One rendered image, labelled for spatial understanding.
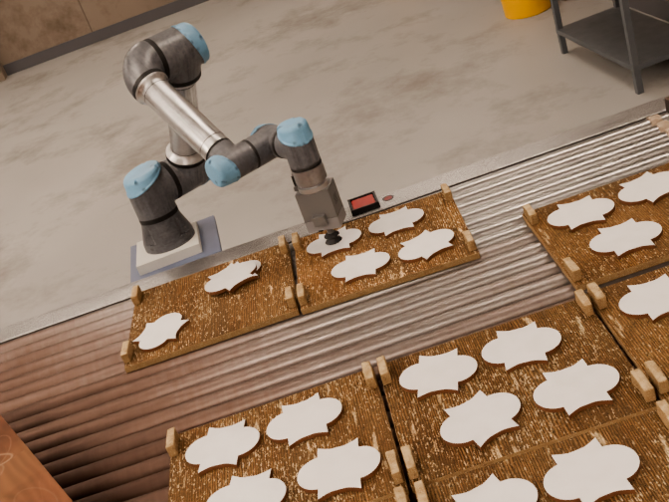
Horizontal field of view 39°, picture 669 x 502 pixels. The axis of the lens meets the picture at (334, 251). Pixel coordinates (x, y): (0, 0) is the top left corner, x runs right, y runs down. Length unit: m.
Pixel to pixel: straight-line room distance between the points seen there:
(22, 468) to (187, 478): 0.30
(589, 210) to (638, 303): 0.38
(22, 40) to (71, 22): 0.57
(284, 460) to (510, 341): 0.46
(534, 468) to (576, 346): 0.30
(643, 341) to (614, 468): 0.32
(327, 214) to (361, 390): 0.59
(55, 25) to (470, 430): 9.78
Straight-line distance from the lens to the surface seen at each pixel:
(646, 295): 1.79
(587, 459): 1.48
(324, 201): 2.20
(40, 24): 11.06
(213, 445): 1.77
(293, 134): 2.13
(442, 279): 2.04
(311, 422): 1.72
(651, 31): 5.43
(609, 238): 1.98
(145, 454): 1.90
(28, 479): 1.78
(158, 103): 2.31
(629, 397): 1.59
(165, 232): 2.69
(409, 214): 2.28
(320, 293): 2.10
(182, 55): 2.43
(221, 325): 2.14
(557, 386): 1.62
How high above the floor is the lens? 1.95
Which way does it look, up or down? 27 degrees down
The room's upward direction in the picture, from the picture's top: 20 degrees counter-clockwise
